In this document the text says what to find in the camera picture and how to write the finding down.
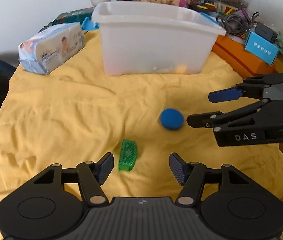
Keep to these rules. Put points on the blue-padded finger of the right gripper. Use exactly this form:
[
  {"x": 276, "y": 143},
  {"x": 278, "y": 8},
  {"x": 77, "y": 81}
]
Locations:
[{"x": 224, "y": 95}]

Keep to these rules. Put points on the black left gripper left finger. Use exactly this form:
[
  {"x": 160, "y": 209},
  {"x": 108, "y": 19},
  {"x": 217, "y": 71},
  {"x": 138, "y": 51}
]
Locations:
[{"x": 91, "y": 176}]

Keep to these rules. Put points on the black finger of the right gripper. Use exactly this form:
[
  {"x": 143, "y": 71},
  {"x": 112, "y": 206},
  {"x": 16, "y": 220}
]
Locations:
[{"x": 203, "y": 120}]

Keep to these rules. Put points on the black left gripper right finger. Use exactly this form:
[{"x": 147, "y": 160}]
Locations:
[{"x": 191, "y": 177}]

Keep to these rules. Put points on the blue round disc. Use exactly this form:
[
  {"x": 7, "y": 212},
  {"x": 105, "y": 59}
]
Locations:
[{"x": 171, "y": 119}]

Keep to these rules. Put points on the green patterned block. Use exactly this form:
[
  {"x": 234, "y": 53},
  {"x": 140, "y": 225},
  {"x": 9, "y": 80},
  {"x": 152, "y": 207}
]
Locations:
[{"x": 128, "y": 155}]

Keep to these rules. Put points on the orange box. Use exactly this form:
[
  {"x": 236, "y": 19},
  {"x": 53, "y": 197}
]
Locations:
[{"x": 243, "y": 62}]

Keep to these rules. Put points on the blue small box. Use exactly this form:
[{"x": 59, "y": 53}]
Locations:
[{"x": 261, "y": 48}]

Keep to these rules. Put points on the yellow cloth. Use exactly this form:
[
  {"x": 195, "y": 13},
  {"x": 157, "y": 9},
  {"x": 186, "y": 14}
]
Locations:
[{"x": 77, "y": 114}]

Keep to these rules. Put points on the black power adapter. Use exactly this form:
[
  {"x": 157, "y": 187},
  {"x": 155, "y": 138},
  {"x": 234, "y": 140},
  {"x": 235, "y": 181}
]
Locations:
[{"x": 265, "y": 32}]

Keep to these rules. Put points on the white plastic bin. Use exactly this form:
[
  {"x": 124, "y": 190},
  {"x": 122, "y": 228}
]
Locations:
[{"x": 139, "y": 38}]

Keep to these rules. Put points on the baby wipes pack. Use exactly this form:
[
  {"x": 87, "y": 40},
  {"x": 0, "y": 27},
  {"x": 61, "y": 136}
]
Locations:
[{"x": 50, "y": 48}]

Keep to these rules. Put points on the dark green box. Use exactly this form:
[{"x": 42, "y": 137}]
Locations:
[{"x": 71, "y": 17}]

